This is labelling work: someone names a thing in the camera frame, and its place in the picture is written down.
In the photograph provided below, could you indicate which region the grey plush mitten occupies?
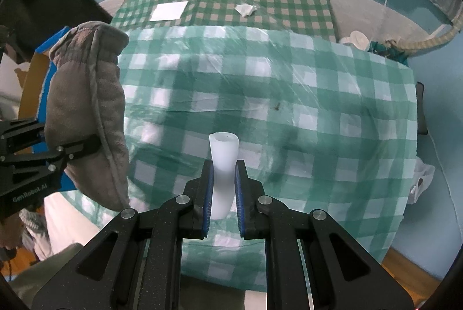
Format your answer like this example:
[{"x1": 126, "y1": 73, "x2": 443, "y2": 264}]
[{"x1": 45, "y1": 21, "x2": 129, "y2": 211}]

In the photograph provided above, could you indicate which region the person left hand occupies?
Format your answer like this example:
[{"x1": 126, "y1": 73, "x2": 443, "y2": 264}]
[{"x1": 0, "y1": 213, "x2": 23, "y2": 250}]

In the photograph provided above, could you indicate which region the blue cardboard box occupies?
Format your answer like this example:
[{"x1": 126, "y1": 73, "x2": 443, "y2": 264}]
[{"x1": 18, "y1": 27, "x2": 75, "y2": 192}]

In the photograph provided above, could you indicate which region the green checked tablecloth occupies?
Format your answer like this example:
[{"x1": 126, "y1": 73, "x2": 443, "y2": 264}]
[{"x1": 61, "y1": 24, "x2": 420, "y2": 293}]

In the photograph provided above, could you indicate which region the white paper sheet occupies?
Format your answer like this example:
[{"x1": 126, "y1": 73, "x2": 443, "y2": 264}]
[{"x1": 149, "y1": 1, "x2": 188, "y2": 21}]

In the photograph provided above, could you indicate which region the white plastic bag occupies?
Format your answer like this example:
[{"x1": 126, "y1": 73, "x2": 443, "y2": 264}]
[{"x1": 407, "y1": 157, "x2": 436, "y2": 204}]

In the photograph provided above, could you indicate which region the crumpled white tissue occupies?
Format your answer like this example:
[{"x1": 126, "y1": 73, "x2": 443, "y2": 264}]
[{"x1": 235, "y1": 3, "x2": 258, "y2": 18}]

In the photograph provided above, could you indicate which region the green beige checked mat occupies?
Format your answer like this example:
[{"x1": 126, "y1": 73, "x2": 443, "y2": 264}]
[{"x1": 111, "y1": 0, "x2": 337, "y2": 42}]

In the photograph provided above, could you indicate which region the beige woven hose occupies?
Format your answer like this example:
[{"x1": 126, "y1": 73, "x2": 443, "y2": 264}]
[{"x1": 384, "y1": 9, "x2": 463, "y2": 54}]

